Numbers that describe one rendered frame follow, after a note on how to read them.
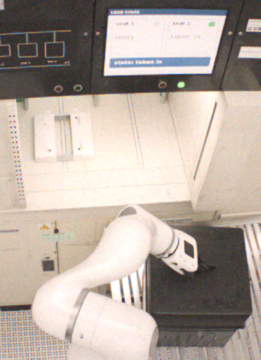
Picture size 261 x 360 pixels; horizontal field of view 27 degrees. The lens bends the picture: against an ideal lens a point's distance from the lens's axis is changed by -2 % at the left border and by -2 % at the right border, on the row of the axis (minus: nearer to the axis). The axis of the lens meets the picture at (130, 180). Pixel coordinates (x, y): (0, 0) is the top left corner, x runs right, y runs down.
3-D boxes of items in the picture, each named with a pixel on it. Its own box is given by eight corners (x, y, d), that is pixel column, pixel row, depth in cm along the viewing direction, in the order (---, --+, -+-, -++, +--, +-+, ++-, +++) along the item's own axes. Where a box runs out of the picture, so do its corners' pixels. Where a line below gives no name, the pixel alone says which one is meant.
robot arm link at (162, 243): (156, 263, 137) (178, 234, 137) (121, 243, 129) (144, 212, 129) (139, 247, 144) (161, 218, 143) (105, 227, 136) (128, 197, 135)
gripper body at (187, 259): (177, 255, 137) (201, 270, 143) (175, 221, 143) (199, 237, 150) (153, 264, 140) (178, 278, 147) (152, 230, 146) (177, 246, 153)
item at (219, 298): (145, 328, 152) (151, 311, 142) (144, 239, 169) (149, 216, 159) (245, 329, 154) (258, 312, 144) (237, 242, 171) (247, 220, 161)
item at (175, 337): (141, 269, 185) (147, 245, 171) (221, 272, 186) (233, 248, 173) (141, 346, 168) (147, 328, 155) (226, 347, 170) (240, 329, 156)
